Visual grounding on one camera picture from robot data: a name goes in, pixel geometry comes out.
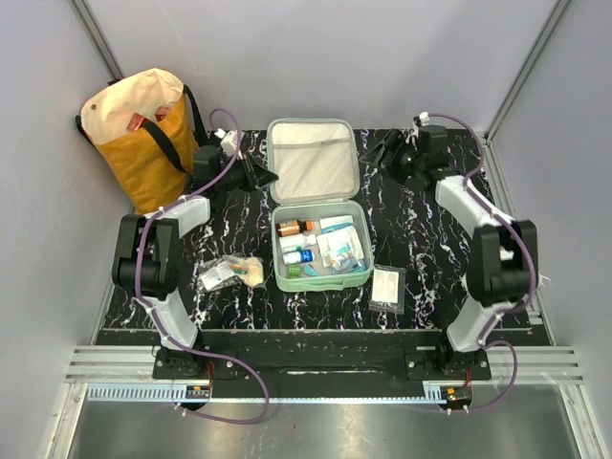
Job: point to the white pill bottle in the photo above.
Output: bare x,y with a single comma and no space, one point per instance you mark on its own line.
297,242

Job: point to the clear bag white pads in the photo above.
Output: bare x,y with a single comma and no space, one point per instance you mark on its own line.
388,290

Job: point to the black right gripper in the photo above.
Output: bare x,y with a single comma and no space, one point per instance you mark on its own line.
394,142

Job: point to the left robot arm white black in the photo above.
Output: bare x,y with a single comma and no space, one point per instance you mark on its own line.
148,254

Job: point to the clear bag yellow items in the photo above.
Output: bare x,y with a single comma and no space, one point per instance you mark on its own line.
250,270

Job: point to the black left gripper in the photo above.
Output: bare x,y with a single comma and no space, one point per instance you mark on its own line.
256,176

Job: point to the small green box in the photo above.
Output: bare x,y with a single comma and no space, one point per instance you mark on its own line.
294,271

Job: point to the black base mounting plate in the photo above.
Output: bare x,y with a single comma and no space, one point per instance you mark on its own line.
319,364

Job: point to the cyan sachet strip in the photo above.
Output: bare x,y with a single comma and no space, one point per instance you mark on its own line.
310,270

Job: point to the blue mask packet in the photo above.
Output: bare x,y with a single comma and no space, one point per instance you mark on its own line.
336,223

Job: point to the mint green medicine case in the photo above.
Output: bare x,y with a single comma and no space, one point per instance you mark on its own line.
316,162

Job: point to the clear bag white leaflets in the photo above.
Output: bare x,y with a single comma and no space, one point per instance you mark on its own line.
215,275

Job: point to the white gauze pad packet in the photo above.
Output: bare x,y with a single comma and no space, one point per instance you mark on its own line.
336,241

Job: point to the orange tote bag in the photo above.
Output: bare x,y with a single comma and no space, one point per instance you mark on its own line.
147,127

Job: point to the teal plaster packet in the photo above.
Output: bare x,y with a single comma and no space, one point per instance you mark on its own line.
342,260

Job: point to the brown bottle orange cap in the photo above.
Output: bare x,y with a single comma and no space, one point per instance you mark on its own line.
293,227

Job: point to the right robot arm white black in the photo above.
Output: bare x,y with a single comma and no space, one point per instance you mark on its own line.
501,275

